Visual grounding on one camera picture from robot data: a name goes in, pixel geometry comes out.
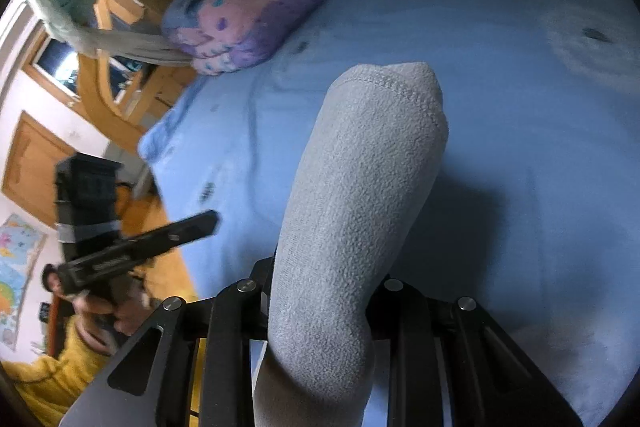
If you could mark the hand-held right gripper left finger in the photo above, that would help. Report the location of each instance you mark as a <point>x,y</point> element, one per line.
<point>235,317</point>

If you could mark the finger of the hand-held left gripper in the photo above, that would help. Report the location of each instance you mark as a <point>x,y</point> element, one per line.
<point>185,229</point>

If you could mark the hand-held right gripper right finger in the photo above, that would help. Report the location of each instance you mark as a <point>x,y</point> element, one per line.
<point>400,307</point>

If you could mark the grey fleece pants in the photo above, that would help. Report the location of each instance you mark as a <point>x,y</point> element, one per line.
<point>350,207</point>

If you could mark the person's left hand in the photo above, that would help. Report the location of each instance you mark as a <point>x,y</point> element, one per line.
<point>125,319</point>

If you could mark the wooden door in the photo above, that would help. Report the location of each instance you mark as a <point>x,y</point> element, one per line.
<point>35,167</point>

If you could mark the person's head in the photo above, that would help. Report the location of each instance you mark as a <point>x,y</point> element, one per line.
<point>52,279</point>

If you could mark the window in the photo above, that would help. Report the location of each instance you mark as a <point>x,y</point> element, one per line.
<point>57,64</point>

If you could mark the grey hanging cloth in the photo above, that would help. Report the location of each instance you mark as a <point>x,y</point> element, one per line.
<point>115,42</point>

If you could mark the blue bed sheet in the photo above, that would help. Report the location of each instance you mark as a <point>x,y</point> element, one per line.
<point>500,132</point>

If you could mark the purple pink folded blanket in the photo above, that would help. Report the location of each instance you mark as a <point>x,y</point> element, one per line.
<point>250,12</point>

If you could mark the wall map poster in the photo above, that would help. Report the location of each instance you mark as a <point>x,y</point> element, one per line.
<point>17,277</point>

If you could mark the wooden bed frame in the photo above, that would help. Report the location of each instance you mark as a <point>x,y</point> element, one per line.
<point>115,107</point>

